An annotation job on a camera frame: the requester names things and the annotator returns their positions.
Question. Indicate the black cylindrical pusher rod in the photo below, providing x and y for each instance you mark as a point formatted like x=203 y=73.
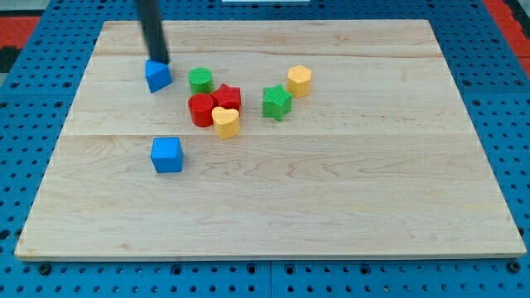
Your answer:
x=149 y=15

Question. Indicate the blue triangle block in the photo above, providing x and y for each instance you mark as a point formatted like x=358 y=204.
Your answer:
x=158 y=75

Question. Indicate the blue cube block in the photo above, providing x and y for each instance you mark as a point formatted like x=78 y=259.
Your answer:
x=167 y=154

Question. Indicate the green cylinder block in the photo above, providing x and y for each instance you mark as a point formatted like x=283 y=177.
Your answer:
x=200 y=80

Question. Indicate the red cylinder block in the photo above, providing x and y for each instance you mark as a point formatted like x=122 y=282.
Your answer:
x=201 y=106

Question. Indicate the red star block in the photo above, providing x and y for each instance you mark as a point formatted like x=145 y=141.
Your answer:
x=228 y=97

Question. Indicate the yellow heart block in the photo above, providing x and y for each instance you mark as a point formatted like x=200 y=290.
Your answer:
x=226 y=122

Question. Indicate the green star block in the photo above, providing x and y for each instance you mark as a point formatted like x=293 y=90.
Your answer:
x=277 y=102

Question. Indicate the yellow hexagon block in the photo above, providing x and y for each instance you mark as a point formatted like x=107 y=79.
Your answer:
x=299 y=81

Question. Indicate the light wooden board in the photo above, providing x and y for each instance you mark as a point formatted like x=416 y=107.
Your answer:
x=380 y=161

